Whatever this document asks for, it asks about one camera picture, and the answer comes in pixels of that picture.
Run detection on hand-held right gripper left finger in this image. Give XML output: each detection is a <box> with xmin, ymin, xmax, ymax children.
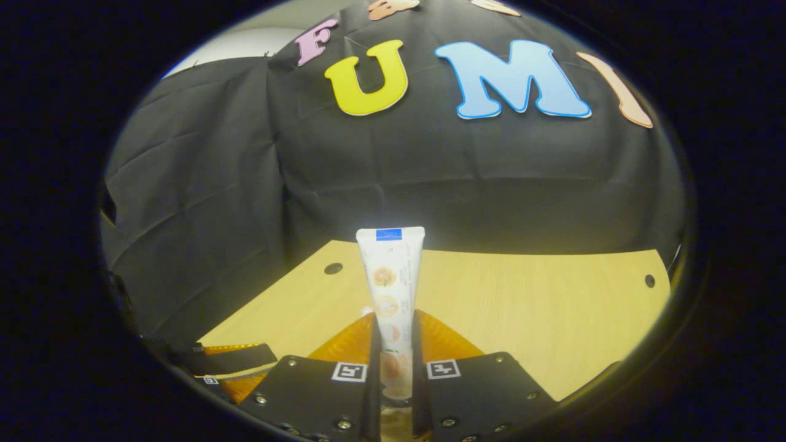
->
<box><xmin>236</xmin><ymin>311</ymin><xmax>382</xmax><ymax>442</ymax></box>

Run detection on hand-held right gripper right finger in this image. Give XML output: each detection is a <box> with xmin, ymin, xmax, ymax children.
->
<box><xmin>411</xmin><ymin>309</ymin><xmax>560</xmax><ymax>442</ymax></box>

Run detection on white toothpaste tube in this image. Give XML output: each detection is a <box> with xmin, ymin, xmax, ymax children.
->
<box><xmin>356</xmin><ymin>226</ymin><xmax>426</xmax><ymax>409</ymax></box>

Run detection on black backdrop cloth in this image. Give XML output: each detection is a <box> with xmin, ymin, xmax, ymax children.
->
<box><xmin>101</xmin><ymin>0</ymin><xmax>687</xmax><ymax>369</ymax></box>

